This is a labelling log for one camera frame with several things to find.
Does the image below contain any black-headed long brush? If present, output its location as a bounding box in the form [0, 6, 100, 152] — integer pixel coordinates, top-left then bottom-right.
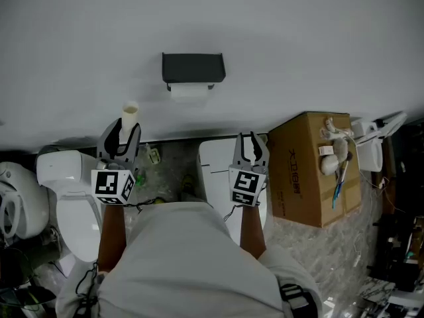
[336, 152, 354, 182]

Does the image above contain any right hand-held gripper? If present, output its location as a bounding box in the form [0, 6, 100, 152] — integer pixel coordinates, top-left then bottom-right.
[228, 131, 270, 209]

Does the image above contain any person in white shirt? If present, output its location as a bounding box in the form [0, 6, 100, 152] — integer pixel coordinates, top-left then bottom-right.
[55, 201, 324, 318]

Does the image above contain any person's right forearm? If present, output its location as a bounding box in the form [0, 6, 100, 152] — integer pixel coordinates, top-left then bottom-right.
[238, 205, 268, 260]

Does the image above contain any person's left forearm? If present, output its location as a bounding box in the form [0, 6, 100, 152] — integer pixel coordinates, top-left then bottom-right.
[97, 203, 127, 274]

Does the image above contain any person's right leg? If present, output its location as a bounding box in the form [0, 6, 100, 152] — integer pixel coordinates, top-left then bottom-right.
[180, 190, 208, 205]

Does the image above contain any cardboard paper tube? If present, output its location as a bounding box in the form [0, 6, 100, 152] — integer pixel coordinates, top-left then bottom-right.
[121, 101, 140, 147]

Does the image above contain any white oval sponge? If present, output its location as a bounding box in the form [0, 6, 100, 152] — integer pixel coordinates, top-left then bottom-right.
[319, 155, 339, 175]

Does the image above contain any white plastic hose fitting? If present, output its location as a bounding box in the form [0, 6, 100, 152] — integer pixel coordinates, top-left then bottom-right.
[319, 117, 354, 141]

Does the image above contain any blue toothbrush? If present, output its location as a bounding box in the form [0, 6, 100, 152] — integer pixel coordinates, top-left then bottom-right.
[332, 179, 345, 211]

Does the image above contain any black wall paper holder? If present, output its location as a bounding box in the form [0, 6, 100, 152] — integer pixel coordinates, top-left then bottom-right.
[161, 52, 227, 92]

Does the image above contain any black harness cable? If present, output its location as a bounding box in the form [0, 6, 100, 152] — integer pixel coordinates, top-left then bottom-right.
[75, 262, 107, 318]

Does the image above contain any black metal rack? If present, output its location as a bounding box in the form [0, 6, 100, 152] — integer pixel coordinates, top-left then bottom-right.
[374, 124, 424, 278]

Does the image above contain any white egg-shaped toilet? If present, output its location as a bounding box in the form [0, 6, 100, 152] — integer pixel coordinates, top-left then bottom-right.
[0, 160, 51, 244]

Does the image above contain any black harness strap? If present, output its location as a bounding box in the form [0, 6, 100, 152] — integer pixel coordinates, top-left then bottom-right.
[279, 283, 319, 318]

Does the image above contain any white square closed-lid toilet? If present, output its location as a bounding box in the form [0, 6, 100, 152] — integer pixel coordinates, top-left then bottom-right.
[197, 139, 270, 246]

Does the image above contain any white rounded smart toilet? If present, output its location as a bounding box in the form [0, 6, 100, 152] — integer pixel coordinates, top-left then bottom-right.
[35, 150, 104, 263]

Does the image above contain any white appliance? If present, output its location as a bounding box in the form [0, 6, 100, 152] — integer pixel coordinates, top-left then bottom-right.
[350, 111, 408, 174]

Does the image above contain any person's right shoe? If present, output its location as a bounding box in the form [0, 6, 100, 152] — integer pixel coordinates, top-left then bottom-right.
[180, 174, 197, 195]

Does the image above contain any brown cardboard box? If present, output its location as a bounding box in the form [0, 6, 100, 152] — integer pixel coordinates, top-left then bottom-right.
[267, 111, 363, 229]

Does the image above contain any marble pattern slab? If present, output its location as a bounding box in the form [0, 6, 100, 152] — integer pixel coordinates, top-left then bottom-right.
[359, 275, 398, 299]

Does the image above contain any grey fluffy brush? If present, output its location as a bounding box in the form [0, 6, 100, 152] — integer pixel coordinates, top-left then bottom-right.
[332, 138, 348, 162]

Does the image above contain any white toilet paper roll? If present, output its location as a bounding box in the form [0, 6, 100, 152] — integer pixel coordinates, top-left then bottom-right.
[170, 84, 209, 104]

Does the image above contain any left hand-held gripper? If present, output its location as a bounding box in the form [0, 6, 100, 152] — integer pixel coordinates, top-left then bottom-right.
[90, 117, 142, 207]

